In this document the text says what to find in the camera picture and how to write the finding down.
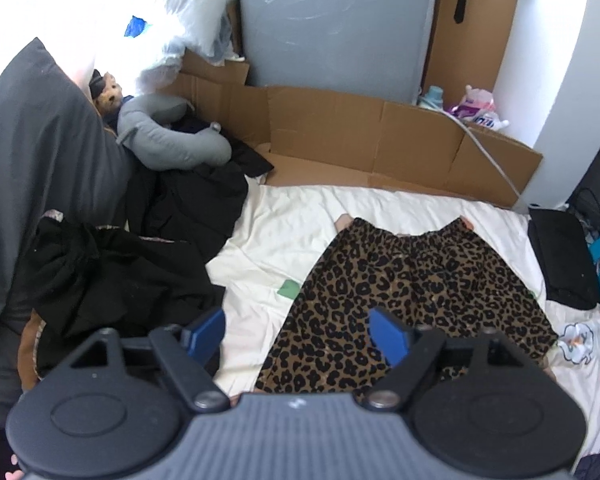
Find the upright brown cardboard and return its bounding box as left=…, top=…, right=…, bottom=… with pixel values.
left=422, top=0, right=523, bottom=106

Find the brown plush toy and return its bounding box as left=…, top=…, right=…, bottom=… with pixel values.
left=90, top=70, right=126, bottom=121

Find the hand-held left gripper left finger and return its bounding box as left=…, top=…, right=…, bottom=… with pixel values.
left=45, top=307, right=231, bottom=413

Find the white pink refill pouch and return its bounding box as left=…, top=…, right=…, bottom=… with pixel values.
left=450, top=85, right=511, bottom=133

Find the clear plastic bag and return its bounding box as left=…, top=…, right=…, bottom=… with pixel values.
left=137, top=35, right=191, bottom=96

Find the dark grey pillow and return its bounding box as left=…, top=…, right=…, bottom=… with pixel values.
left=0, top=37, right=136, bottom=391

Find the white power cable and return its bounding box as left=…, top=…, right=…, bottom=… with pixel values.
left=420, top=100, right=523, bottom=198

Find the folded black garment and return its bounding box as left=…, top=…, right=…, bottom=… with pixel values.
left=527, top=205, right=600, bottom=311

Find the white fluffy pillow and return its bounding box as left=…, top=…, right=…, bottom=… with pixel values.
left=145, top=0, right=238, bottom=58

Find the cartoon printed bed sheet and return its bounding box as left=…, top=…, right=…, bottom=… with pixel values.
left=205, top=182, right=600, bottom=461

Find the flat brown cardboard sheet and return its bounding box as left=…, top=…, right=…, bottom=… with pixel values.
left=180, top=47, right=543, bottom=209

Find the black garment pile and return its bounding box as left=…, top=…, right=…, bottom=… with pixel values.
left=30, top=215, right=226, bottom=376

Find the grey foam board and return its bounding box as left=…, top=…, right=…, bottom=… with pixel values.
left=237, top=0, right=438, bottom=106

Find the grey neck pillow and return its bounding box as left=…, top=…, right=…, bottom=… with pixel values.
left=116, top=94, right=233, bottom=171

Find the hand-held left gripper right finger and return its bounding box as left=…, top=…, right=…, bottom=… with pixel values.
left=362, top=307, right=548, bottom=413

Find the brown edged cushion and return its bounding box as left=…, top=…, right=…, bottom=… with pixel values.
left=17, top=307, right=48, bottom=393

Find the leopard print skirt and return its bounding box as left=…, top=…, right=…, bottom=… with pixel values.
left=254, top=217, right=561, bottom=403

